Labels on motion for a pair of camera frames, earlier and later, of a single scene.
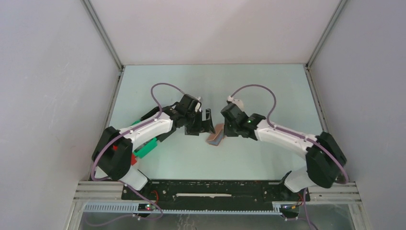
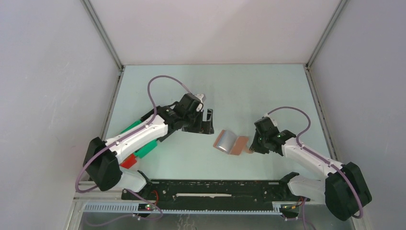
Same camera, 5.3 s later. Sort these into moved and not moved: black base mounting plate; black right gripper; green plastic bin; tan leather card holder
Moved: black right gripper; tan leather card holder
Not moved: black base mounting plate; green plastic bin
